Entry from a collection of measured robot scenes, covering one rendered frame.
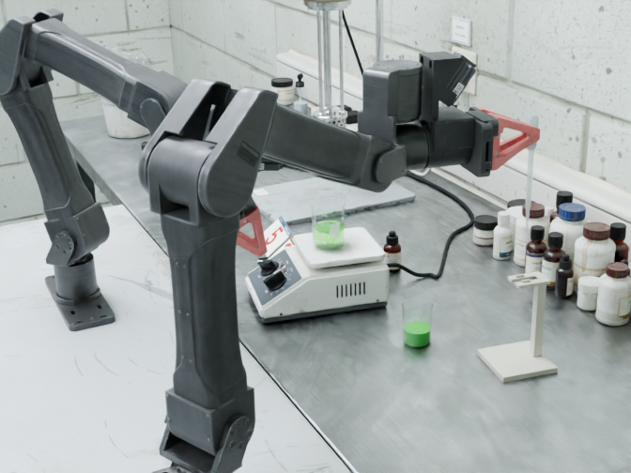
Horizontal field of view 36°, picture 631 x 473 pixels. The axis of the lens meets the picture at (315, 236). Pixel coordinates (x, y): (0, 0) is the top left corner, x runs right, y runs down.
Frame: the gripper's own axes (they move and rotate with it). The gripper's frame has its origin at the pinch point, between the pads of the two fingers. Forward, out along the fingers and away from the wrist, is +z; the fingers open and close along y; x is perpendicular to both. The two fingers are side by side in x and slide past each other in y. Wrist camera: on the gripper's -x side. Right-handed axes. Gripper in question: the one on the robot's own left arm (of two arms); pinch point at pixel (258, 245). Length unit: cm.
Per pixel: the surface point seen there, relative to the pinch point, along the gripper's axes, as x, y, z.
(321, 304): -2.7, -3.0, 12.4
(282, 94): -20, 120, 20
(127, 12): 7, 248, -1
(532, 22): -61, 32, 8
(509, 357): -20.3, -22.9, 24.6
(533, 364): -22.3, -25.7, 25.7
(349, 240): -11.6, 4.4, 10.0
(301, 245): -5.1, 4.7, 6.2
